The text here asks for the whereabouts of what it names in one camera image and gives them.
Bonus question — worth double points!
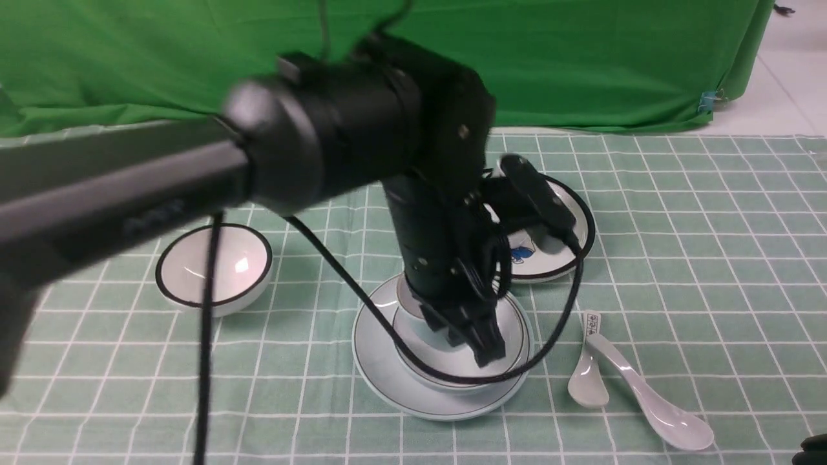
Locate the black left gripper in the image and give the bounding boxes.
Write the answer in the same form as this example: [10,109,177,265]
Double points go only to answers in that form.
[382,176,506,368]

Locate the light blue bowl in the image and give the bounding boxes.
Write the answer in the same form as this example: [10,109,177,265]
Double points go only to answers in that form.
[393,289,534,377]

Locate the long white spoon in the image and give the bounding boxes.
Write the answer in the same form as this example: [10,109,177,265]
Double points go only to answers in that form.
[585,333,715,452]

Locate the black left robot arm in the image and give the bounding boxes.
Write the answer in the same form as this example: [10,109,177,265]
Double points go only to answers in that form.
[1,32,505,392]

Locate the black rimmed patterned plate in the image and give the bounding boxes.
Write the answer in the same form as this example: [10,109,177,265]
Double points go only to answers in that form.
[482,176,596,284]

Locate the light blue plate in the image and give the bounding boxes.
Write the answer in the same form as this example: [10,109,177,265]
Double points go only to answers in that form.
[353,274,535,422]

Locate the small patterned white spoon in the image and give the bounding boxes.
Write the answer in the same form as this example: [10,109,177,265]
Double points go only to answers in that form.
[567,310,609,409]

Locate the black rimmed white bowl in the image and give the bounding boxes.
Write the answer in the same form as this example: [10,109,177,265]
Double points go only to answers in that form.
[155,223,273,318]

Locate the green checkered tablecloth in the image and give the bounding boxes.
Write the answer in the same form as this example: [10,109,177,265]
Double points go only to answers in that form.
[2,133,825,464]

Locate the green backdrop cloth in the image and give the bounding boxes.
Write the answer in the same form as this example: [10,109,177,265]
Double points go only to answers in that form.
[1,1,773,138]

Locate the blue binder clip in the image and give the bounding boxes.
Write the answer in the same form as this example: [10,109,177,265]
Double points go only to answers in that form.
[696,90,718,114]

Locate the black left camera cable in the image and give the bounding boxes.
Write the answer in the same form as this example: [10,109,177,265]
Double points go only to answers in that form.
[193,210,585,465]

